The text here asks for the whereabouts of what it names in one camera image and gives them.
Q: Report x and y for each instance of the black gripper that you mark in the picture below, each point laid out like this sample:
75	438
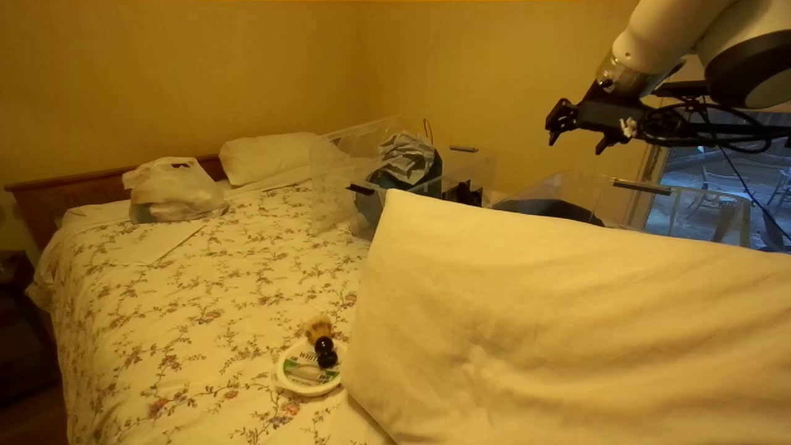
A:
613	116

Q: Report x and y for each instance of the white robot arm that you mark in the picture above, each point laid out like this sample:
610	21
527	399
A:
736	53

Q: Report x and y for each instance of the clear plastic box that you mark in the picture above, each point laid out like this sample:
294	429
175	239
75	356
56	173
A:
603	197

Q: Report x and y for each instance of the clear plastic storage bin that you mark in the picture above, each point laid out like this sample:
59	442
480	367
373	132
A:
352	184

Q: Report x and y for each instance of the crumpled grey plastic bag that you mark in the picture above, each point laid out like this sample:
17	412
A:
409	158

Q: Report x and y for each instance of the large white front pillow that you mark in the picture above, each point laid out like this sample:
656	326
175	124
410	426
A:
485	326

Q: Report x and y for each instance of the small white far pillow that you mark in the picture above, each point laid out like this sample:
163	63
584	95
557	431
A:
278	155

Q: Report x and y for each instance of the small dark bottle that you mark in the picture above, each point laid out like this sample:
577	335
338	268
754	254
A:
323	351

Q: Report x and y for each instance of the white plastic bag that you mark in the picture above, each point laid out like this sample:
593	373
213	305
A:
170	189

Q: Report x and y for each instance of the floral bedspread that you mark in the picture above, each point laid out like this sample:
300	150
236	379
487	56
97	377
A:
168	331

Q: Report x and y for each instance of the wooden headboard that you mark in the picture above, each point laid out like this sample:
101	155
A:
42	202

